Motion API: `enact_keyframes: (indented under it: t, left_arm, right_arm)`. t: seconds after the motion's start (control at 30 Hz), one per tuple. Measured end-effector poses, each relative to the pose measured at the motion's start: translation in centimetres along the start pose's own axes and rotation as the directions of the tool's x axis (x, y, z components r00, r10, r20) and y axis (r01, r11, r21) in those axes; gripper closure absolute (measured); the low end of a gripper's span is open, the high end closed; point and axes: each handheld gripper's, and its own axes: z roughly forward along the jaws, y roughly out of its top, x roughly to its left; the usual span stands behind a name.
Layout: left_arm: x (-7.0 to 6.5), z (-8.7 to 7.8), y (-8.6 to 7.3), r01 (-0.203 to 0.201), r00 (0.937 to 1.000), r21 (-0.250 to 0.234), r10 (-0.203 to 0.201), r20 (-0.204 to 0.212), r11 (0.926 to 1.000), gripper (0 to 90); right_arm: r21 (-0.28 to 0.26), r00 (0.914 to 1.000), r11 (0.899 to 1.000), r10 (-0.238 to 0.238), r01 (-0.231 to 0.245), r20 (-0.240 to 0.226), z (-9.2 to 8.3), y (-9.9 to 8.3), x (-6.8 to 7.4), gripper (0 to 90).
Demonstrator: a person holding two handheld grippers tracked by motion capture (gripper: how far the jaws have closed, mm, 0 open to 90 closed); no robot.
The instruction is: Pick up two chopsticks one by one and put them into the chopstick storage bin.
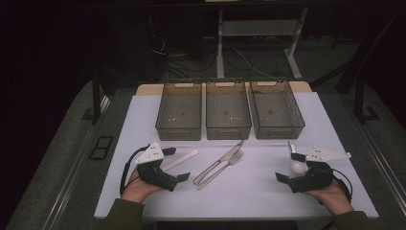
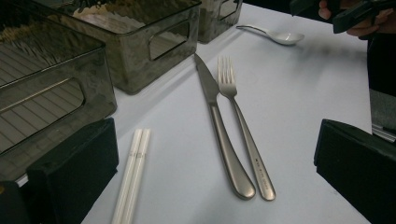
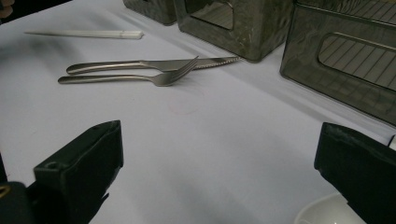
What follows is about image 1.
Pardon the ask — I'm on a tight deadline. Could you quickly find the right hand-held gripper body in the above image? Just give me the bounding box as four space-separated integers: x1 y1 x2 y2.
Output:
288 147 352 194

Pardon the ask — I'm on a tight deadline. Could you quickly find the black metal stand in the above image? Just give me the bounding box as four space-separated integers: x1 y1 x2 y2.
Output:
334 9 381 125
90 68 111 126

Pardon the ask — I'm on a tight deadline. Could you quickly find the white chopstick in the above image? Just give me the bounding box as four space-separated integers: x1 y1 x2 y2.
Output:
163 150 199 173
162 149 197 171

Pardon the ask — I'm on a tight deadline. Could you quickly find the white spoon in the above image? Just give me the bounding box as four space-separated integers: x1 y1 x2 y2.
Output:
287 141 309 175

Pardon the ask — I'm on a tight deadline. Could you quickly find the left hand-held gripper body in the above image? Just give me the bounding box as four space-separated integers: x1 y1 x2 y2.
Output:
134 142 180 193

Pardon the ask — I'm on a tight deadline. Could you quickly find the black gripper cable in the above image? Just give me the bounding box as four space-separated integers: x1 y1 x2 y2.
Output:
331 168 354 203
120 144 151 196

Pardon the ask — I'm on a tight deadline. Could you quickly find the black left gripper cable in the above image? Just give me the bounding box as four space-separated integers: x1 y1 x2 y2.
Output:
120 144 151 196

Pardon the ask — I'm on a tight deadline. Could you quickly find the metal fork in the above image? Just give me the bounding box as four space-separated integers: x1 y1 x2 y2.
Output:
196 149 245 192

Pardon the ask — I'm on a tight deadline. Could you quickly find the person's right hand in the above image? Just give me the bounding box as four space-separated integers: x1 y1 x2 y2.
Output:
303 178 355 217

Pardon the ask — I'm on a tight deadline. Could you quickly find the white metal desk frame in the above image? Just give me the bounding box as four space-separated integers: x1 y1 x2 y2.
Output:
215 8 309 81

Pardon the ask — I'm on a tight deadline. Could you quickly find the metal table knife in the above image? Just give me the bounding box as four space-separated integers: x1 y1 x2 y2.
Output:
192 140 245 186

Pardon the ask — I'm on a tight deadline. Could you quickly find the white floor cable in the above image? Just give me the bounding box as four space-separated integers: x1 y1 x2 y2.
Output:
234 47 276 80

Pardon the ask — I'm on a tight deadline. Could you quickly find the white table sheet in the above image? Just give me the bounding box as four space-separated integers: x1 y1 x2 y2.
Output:
94 91 379 220

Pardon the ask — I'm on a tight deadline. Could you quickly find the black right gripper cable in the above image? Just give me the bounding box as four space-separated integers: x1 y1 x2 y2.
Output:
331 168 354 203

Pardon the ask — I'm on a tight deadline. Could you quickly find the grey translucent plastic bin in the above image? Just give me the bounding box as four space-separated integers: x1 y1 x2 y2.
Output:
155 80 203 142
205 80 253 141
248 78 306 141

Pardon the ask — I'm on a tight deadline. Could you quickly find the person's left hand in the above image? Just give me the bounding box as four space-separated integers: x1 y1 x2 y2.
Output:
121 167 163 204

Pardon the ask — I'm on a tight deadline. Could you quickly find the bundle of black floor cables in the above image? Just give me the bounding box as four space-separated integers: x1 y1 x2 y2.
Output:
148 15 221 81

